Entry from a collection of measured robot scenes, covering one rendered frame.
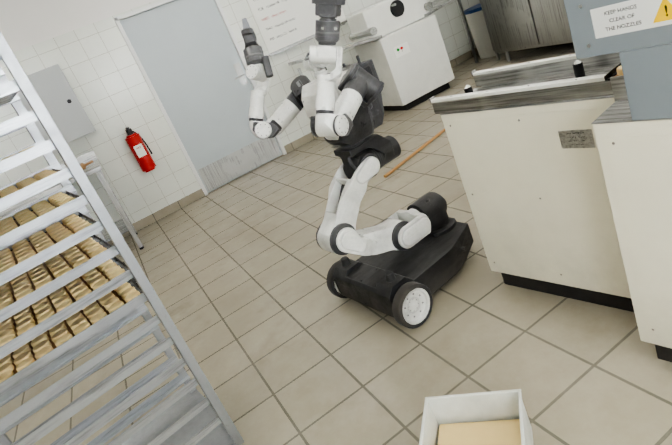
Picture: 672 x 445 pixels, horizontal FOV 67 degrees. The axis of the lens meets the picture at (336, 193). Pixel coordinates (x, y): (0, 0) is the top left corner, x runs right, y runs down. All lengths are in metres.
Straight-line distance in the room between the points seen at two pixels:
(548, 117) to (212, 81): 4.68
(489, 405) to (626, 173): 0.80
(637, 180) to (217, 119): 5.03
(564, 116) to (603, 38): 0.42
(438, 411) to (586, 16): 1.24
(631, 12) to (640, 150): 0.35
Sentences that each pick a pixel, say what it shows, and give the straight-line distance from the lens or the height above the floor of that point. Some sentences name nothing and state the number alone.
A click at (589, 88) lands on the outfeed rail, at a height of 0.87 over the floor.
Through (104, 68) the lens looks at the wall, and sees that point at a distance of 5.87.
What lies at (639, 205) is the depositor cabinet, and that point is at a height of 0.59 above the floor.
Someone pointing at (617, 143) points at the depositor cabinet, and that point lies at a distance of 1.55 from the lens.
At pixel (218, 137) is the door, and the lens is 6.05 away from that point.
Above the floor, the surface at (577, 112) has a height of 0.80.
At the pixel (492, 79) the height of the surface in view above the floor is 0.86.
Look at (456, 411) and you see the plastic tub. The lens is 1.81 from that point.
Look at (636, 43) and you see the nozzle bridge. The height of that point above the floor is 1.03.
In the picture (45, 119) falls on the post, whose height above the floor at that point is 1.39.
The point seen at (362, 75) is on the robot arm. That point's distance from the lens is 2.06.
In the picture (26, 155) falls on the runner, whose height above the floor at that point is 1.32.
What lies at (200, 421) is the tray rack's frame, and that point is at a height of 0.15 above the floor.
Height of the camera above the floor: 1.37
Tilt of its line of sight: 19 degrees down
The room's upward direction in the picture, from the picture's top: 23 degrees counter-clockwise
